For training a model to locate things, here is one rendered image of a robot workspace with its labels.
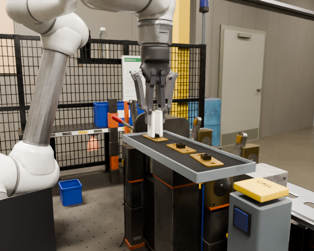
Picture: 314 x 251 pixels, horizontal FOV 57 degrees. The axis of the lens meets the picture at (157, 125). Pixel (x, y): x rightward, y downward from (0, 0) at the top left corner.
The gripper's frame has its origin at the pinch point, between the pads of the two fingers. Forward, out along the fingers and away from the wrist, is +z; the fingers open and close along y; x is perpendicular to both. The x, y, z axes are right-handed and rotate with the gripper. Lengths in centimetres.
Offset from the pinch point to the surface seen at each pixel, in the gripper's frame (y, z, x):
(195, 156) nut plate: -1.2, 3.8, -20.0
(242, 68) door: 372, -24, 341
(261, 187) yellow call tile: -1.8, 4.1, -38.2
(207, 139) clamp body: 57, 20, 48
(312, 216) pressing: 26.7, 20.0, -29.5
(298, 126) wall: 608, 112, 381
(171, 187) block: -4.5, 11.5, -16.2
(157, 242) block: -4.0, 29.2, -8.6
